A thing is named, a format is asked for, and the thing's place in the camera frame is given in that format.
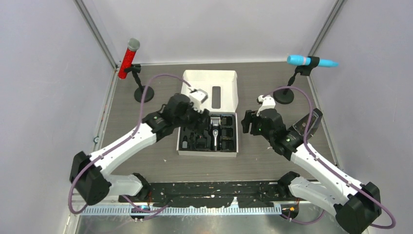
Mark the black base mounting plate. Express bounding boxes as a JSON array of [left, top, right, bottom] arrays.
[[129, 180, 303, 208]]

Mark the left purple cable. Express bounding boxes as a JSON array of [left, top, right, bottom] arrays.
[[68, 74, 194, 220]]

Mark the right black microphone stand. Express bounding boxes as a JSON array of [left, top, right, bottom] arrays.
[[273, 57, 320, 105]]

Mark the black microphone stand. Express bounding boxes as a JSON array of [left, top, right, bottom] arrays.
[[124, 64, 154, 103], [273, 57, 320, 105]]

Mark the white oil bottle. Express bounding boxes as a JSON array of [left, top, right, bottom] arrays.
[[182, 136, 188, 149]]

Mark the blue microphone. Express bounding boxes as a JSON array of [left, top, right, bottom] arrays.
[[286, 55, 339, 68]]

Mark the black silver hair clipper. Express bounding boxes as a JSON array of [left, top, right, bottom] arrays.
[[210, 116, 221, 151]]

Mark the red glitter microphone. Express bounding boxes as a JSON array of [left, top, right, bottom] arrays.
[[118, 38, 140, 79]]

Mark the white hair clipper box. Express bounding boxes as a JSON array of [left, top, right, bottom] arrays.
[[176, 70, 239, 157]]

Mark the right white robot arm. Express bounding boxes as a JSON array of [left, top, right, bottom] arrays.
[[241, 108, 382, 234]]

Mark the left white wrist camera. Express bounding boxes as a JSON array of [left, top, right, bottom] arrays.
[[188, 87, 208, 105]]

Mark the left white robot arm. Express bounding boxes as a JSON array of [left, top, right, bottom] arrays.
[[69, 90, 209, 206]]

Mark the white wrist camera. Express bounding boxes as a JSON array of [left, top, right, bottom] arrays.
[[188, 87, 208, 105], [256, 95, 276, 116]]

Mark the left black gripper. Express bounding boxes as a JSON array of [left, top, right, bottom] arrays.
[[174, 102, 208, 134]]

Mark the black comb guard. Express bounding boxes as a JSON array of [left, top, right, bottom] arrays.
[[221, 139, 236, 152], [195, 138, 207, 150], [221, 128, 234, 139], [221, 115, 233, 127]]

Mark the black comb guard in tray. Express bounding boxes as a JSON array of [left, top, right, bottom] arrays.
[[195, 138, 207, 150]]

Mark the left black microphone stand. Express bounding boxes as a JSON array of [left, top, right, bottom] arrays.
[[124, 64, 154, 103]]

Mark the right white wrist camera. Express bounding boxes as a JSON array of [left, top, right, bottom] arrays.
[[256, 95, 276, 116]]

